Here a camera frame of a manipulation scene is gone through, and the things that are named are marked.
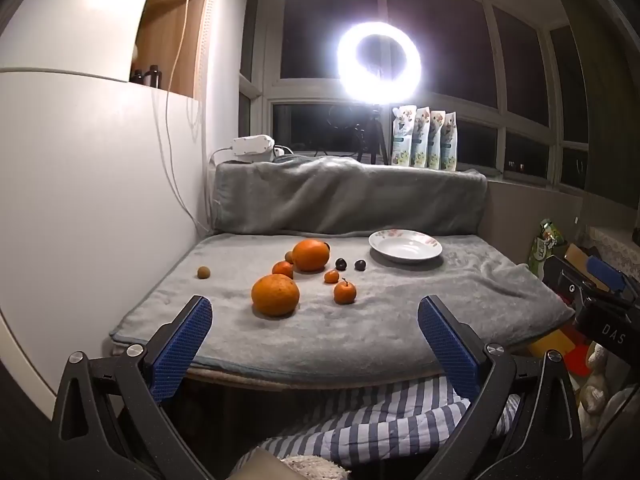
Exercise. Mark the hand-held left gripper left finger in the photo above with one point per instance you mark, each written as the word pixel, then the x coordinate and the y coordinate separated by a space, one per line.
pixel 185 340

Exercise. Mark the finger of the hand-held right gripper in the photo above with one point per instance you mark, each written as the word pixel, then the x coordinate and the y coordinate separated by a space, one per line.
pixel 606 271
pixel 565 275

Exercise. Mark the white power strip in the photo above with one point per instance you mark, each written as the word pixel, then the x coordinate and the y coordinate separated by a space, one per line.
pixel 252 146

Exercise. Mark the dark bottle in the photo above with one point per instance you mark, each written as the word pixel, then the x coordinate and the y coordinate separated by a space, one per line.
pixel 152 75

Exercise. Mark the black tripod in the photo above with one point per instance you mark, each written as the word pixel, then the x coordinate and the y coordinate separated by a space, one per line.
pixel 372 135

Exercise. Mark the grey fleece blanket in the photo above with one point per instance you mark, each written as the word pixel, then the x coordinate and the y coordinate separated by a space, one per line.
pixel 350 330

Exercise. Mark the white floral plate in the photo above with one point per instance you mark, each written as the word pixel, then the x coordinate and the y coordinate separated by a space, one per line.
pixel 406 246

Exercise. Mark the yellow box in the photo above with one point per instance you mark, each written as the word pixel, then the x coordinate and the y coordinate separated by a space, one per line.
pixel 550 347

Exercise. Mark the large smooth orange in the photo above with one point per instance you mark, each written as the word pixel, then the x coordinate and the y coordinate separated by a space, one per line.
pixel 310 255

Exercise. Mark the white window frame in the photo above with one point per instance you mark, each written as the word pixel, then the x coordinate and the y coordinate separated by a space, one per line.
pixel 491 60

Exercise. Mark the green printed snack bag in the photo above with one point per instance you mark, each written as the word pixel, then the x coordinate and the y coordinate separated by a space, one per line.
pixel 545 245

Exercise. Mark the beige plush toy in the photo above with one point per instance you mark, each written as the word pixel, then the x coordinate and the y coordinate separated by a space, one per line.
pixel 595 385

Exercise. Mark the small tangerine with stem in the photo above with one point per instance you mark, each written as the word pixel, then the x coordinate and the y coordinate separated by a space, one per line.
pixel 344 293

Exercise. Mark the red box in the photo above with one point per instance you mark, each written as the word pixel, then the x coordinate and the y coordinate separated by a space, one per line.
pixel 580 357

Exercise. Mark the large rough-skinned orange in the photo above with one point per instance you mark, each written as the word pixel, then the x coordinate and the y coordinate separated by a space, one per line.
pixel 275 296

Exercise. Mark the patterned lace cloth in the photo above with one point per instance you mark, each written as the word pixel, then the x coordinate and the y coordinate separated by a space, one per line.
pixel 615 252

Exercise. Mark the white green standing pouch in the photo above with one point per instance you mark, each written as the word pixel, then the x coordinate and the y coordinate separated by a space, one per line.
pixel 449 142
pixel 435 140
pixel 421 137
pixel 402 135

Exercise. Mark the blue white striped cloth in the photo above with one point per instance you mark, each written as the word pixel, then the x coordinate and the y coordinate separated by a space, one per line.
pixel 375 425

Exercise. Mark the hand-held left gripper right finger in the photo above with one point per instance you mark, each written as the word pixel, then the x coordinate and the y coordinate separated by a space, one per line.
pixel 445 345

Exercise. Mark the dark purple plum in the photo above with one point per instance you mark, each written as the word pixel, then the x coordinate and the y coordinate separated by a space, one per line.
pixel 340 263
pixel 360 265

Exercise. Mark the white cabinet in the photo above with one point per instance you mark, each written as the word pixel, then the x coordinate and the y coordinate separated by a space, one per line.
pixel 75 185

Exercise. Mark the beige fuzzy garment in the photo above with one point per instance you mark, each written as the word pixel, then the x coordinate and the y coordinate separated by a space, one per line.
pixel 310 467

